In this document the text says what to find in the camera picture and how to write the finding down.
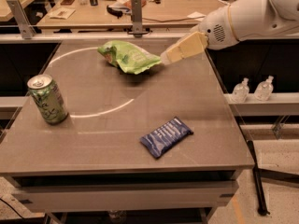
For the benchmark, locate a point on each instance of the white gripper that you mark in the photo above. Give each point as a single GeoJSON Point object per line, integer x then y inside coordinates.
{"type": "Point", "coordinates": [216, 29]}

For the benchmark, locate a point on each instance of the green rice chip bag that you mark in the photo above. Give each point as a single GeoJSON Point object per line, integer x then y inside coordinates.
{"type": "Point", "coordinates": [130, 58]}

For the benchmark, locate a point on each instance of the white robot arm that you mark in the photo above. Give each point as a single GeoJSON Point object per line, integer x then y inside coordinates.
{"type": "Point", "coordinates": [239, 21]}

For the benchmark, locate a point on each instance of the white paper sheet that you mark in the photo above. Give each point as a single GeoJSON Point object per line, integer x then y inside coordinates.
{"type": "Point", "coordinates": [196, 15]}

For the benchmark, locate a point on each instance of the clear sanitizer bottle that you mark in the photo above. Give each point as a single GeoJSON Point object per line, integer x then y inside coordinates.
{"type": "Point", "coordinates": [264, 89]}
{"type": "Point", "coordinates": [240, 91]}

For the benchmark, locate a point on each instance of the black sunglasses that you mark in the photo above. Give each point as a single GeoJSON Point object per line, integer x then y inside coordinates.
{"type": "Point", "coordinates": [114, 12]}

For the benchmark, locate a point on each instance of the blue snack bar packet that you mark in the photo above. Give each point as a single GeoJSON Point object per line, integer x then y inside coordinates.
{"type": "Point", "coordinates": [160, 140]}

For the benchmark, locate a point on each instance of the tan booklet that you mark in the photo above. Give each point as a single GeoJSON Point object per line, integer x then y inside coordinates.
{"type": "Point", "coordinates": [62, 13]}

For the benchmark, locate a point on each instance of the green drink can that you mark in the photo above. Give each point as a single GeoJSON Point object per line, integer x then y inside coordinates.
{"type": "Point", "coordinates": [49, 101]}

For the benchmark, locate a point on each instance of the middle metal bracket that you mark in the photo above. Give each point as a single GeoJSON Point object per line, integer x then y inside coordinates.
{"type": "Point", "coordinates": [136, 18]}

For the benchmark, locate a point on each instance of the metal bracket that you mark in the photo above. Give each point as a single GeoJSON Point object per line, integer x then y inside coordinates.
{"type": "Point", "coordinates": [136, 18]}
{"type": "Point", "coordinates": [26, 29]}

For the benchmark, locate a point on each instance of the left metal bracket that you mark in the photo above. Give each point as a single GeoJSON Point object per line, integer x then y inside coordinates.
{"type": "Point", "coordinates": [26, 29]}

